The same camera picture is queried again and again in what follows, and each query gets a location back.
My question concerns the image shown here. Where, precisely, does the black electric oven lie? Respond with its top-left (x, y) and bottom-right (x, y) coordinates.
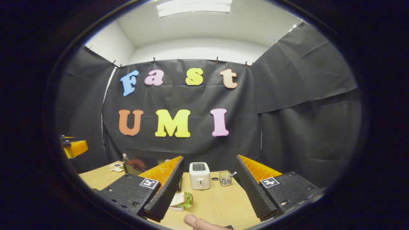
top-left (123, 158), bottom-right (174, 176)

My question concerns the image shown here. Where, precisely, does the sandwich with lettuce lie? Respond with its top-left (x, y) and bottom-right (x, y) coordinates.
top-left (170, 192), bottom-right (194, 209)

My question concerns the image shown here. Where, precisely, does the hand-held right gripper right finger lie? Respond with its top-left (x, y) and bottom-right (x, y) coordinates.
top-left (235, 155), bottom-right (321, 222)

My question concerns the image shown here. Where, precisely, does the wire mesh basket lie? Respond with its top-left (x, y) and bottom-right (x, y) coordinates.
top-left (219, 171), bottom-right (233, 187)

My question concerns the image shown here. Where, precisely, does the ceiling light panel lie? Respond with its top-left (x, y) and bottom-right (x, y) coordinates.
top-left (157, 0), bottom-right (233, 18)

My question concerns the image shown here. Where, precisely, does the white toaster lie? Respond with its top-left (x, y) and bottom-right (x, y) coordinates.
top-left (189, 162), bottom-right (211, 190)

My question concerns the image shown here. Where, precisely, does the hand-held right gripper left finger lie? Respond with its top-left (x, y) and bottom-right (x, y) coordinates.
top-left (96, 156), bottom-right (185, 223)

